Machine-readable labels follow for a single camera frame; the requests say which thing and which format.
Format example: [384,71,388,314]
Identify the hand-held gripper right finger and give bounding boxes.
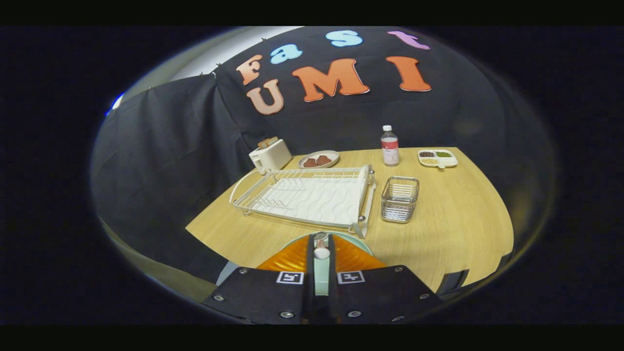
[328,234,444,325]

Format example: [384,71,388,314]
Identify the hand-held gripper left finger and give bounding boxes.
[201,234,315,325]

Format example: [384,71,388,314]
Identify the pale green plate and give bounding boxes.
[280,231,373,297]

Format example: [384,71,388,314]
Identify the white wire dish rack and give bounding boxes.
[229,164,377,239]

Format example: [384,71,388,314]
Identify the metal wire basket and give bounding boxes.
[380,176,420,224]

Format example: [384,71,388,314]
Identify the white oval plate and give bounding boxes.
[298,150,340,169]

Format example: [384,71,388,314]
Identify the black table leg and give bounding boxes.
[436,269,469,295]

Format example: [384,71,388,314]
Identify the white wavy drain tray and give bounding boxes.
[253,176,364,226]

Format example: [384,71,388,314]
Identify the white toaster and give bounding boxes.
[249,137,293,175]

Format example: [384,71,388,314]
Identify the clear water bottle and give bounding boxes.
[380,125,400,167]

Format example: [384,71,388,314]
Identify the white divided snack tray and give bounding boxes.
[417,149,459,169]

